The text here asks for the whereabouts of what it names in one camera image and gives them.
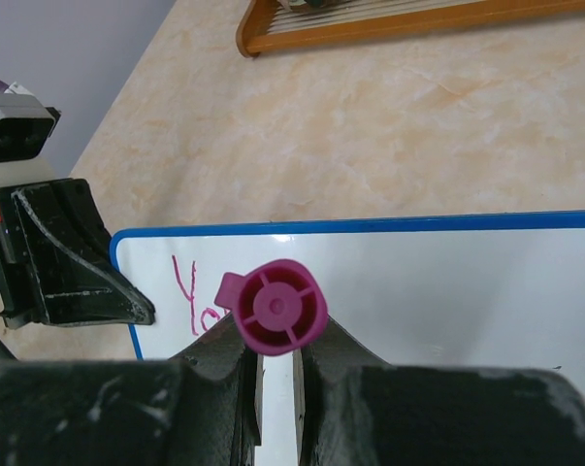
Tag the orange wooden shelf rack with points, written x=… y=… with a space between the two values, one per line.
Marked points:
x=271 y=26

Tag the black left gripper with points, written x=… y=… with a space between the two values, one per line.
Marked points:
x=55 y=264

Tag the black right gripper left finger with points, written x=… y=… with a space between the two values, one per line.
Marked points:
x=199 y=407

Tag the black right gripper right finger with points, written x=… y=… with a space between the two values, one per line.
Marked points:
x=354 y=408

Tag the magenta capped whiteboard marker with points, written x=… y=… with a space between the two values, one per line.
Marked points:
x=277 y=308

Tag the blue framed whiteboard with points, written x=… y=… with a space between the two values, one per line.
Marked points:
x=488 y=291

